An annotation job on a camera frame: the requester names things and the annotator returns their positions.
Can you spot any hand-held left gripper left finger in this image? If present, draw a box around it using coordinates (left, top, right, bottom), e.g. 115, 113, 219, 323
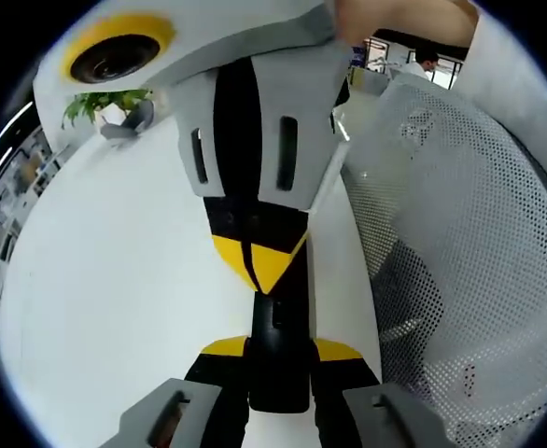
118, 334, 250, 448

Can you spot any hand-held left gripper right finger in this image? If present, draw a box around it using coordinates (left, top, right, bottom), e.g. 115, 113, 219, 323
309, 338, 457, 448

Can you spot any black remote control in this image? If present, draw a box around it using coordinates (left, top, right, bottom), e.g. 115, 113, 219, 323
246, 290, 313, 414

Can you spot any person's right hand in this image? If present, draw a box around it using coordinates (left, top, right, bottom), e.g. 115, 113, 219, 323
332, 0, 481, 49

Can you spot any clear glass vase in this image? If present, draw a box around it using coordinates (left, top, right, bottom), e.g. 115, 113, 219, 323
96, 103, 133, 127

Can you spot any green potted plant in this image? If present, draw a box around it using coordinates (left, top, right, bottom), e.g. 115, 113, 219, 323
60, 87, 154, 131

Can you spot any white perforated mesh basket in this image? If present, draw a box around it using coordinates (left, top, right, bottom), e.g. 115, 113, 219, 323
341, 77, 547, 448

